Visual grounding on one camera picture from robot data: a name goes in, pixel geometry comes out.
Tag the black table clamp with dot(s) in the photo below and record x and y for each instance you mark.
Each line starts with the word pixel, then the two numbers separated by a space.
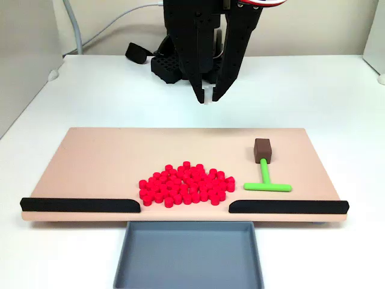
pixel 137 53

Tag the red small cylinder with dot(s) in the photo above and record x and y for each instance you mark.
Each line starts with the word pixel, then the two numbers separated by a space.
pixel 147 201
pixel 214 200
pixel 187 200
pixel 230 188
pixel 213 172
pixel 168 202
pixel 156 175
pixel 195 198
pixel 158 197
pixel 143 192
pixel 220 174
pixel 178 199
pixel 186 164
pixel 169 167
pixel 142 183
pixel 230 180
pixel 221 196
pixel 199 167
pixel 204 197

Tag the beige flat board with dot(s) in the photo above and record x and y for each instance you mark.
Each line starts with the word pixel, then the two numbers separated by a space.
pixel 105 156

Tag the grey square tray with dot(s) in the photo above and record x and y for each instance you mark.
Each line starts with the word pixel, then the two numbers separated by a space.
pixel 189 259

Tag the white rounded bracket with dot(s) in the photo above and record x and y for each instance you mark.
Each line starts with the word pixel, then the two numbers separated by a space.
pixel 53 75
pixel 381 79

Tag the black board rail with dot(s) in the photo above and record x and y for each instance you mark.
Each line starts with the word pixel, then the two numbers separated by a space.
pixel 288 207
pixel 78 205

